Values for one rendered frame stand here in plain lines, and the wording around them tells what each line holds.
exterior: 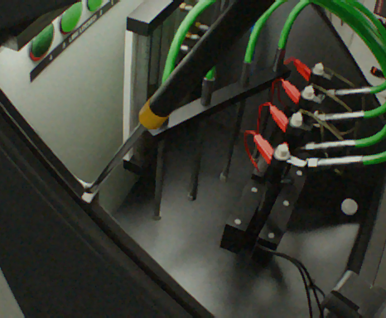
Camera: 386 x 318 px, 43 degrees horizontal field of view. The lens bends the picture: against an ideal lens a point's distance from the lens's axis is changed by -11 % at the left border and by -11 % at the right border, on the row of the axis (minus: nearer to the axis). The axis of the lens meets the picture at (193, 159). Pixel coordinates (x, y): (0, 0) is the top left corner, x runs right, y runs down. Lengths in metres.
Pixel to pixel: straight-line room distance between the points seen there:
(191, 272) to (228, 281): 0.07
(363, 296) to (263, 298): 0.40
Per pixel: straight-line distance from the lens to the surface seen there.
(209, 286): 1.03
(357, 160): 0.79
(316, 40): 1.07
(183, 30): 0.76
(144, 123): 0.40
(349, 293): 0.67
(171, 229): 1.10
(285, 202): 0.98
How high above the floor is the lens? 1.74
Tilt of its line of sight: 49 degrees down
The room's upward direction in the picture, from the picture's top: 8 degrees clockwise
